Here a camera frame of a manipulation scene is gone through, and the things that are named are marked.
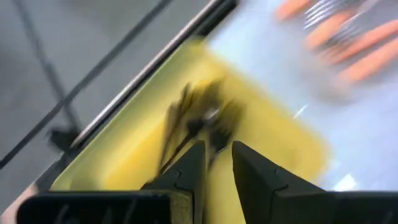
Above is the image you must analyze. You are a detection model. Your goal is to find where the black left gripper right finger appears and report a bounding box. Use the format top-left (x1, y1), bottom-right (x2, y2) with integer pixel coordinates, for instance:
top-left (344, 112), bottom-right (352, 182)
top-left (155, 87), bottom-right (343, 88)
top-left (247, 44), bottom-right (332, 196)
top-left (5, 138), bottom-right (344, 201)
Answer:
top-left (231, 141), bottom-right (398, 224)

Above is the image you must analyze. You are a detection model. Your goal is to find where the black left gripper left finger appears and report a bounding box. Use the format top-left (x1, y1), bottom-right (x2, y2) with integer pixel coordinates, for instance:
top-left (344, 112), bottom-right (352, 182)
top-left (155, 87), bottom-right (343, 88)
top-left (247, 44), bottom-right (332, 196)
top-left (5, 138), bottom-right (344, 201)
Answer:
top-left (16, 140), bottom-right (208, 224)

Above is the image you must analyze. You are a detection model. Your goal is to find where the yellow plastic bin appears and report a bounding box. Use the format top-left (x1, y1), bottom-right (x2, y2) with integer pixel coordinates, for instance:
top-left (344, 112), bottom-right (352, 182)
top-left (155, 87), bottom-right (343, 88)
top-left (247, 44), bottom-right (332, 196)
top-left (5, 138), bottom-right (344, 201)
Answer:
top-left (49, 35), bottom-right (331, 224)

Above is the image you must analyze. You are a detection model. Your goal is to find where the clear plastic bin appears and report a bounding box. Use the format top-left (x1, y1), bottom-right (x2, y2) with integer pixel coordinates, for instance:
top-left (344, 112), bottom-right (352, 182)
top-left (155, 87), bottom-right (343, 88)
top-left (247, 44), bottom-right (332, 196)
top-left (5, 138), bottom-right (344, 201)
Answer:
top-left (203, 0), bottom-right (398, 194)

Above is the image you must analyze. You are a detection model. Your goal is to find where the black frame foot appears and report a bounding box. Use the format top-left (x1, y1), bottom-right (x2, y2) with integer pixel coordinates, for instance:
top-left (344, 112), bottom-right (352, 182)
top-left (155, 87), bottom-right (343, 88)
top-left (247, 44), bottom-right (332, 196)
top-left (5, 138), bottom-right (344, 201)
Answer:
top-left (46, 126), bottom-right (81, 153)

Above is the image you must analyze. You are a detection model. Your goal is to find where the silver table edge rail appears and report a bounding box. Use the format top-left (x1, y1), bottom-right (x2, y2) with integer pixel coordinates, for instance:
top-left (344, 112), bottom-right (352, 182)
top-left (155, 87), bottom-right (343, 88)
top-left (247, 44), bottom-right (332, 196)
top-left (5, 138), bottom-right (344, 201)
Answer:
top-left (70, 0), bottom-right (241, 151)

